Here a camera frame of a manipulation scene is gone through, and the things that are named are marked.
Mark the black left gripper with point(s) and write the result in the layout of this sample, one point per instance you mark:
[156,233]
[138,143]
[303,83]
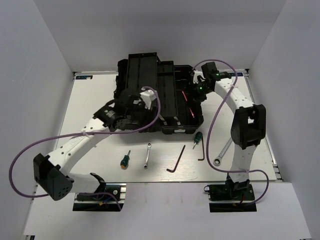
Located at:
[147,121]

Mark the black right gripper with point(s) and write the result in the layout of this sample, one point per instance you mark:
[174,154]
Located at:
[195,97]

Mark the black plastic toolbox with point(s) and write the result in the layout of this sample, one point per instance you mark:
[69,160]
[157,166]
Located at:
[169,80]

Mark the small silver ratchet wrench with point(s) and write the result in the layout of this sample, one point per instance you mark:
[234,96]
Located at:
[149,145]

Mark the small green stubby screwdriver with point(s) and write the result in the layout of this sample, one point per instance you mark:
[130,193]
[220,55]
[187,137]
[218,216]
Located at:
[197,138]

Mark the green screwdriver orange cap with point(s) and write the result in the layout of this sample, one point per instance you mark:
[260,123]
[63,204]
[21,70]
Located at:
[125,161]

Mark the large silver ratchet wrench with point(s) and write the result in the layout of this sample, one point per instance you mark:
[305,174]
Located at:
[217,161]

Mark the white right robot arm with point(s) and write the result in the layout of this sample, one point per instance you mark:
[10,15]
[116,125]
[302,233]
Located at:
[248,126]

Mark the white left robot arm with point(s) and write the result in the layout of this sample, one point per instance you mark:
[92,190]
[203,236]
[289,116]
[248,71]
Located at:
[53,171]

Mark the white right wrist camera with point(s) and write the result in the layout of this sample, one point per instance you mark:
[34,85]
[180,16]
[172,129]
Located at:
[198,77]

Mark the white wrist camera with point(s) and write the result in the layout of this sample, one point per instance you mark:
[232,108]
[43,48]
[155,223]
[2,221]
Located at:
[198,77]
[148,96]

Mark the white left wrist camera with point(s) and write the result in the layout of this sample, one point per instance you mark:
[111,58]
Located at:
[148,96]

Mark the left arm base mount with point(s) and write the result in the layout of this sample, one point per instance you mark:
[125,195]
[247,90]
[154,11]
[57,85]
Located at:
[113,201]

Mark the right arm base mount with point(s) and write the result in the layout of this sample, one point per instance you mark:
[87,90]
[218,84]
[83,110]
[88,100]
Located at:
[222,200]

